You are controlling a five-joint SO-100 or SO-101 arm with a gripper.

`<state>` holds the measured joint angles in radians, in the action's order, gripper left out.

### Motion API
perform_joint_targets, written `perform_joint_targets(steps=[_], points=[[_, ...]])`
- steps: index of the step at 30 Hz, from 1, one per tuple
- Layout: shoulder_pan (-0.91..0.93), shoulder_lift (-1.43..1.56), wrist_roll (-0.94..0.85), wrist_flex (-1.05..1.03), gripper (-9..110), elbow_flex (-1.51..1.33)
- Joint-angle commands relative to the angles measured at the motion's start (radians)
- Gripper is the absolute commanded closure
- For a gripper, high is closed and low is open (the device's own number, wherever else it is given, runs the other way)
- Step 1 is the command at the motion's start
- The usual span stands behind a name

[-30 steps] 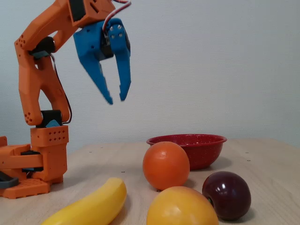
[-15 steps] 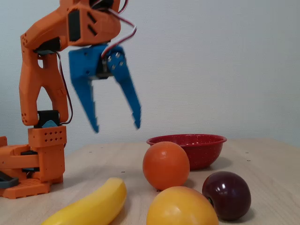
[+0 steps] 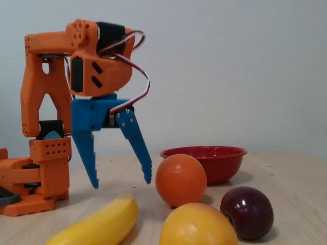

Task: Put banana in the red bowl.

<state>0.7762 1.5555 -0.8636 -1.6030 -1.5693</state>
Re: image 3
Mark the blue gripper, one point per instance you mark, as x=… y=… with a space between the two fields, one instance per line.
x=90 y=112

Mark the yellow toy banana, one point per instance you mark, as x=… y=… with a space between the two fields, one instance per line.
x=102 y=224

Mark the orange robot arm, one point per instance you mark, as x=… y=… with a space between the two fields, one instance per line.
x=33 y=84

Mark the orange robot base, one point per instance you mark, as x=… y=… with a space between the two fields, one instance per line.
x=25 y=206

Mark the red speckled bowl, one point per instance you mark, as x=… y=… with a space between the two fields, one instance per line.
x=222 y=166

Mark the orange toy fruit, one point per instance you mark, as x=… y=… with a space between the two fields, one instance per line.
x=181 y=181

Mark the yellow orange toy peach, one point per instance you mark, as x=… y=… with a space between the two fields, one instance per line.
x=196 y=227

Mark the dark purple toy plum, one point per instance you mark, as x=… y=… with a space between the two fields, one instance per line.
x=247 y=214

